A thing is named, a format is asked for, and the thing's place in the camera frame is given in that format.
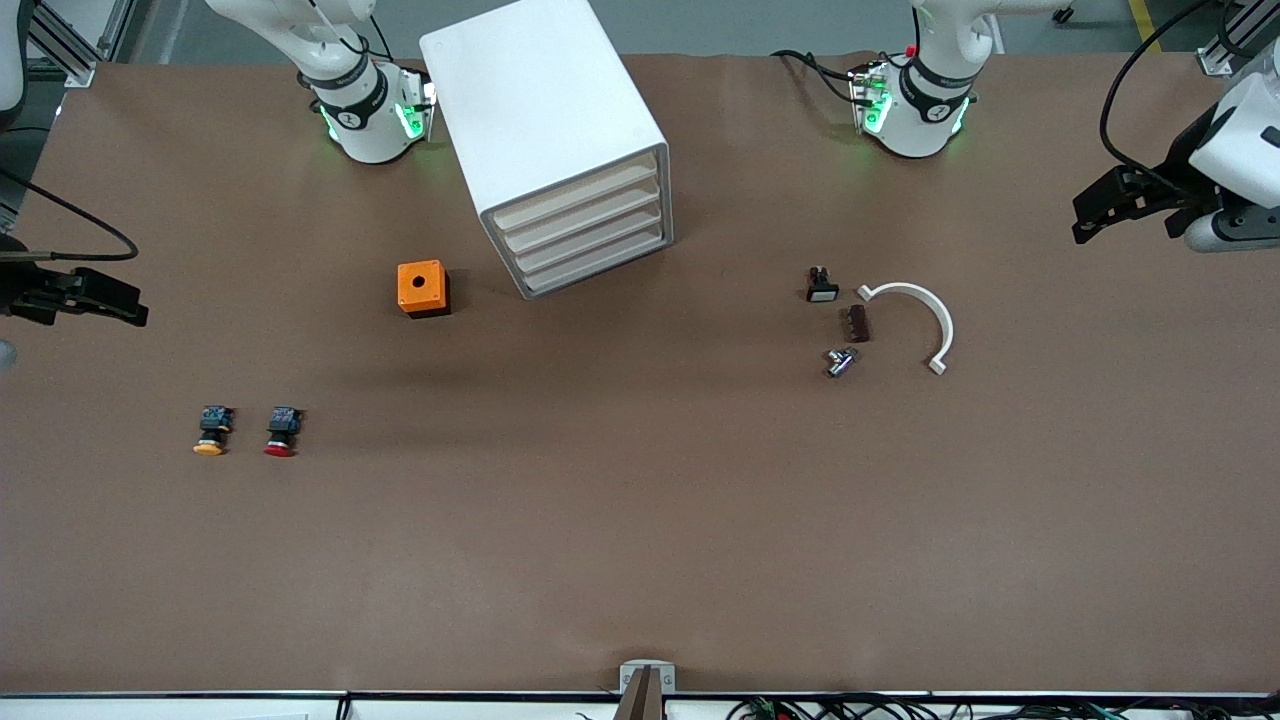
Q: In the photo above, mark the chrome valve fitting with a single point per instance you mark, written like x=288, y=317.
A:
x=841, y=361

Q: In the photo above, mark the red push button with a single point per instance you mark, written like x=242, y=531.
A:
x=283, y=430

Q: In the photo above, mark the yellow push button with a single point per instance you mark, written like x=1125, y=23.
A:
x=212, y=430

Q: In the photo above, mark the white curved plastic bracket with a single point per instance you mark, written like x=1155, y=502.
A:
x=935, y=310

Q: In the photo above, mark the dark brown capacitor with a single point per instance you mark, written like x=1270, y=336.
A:
x=856, y=324

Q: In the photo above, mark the white table edge rail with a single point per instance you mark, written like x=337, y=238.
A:
x=150, y=708

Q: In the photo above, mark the aluminium frame profile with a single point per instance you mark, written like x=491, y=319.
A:
x=1225, y=50
x=70, y=55

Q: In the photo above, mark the square white push button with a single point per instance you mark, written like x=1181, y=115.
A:
x=822, y=287

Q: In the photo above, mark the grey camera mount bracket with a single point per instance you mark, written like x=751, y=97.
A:
x=647, y=680

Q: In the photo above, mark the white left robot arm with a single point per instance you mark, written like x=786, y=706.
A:
x=920, y=120

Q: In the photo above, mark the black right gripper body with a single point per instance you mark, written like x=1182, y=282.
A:
x=22, y=291

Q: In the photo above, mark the orange box with hole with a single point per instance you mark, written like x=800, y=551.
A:
x=420, y=285

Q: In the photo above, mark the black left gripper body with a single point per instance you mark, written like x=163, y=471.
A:
x=1183, y=166

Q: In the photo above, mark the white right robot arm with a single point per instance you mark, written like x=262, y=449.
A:
x=370, y=120

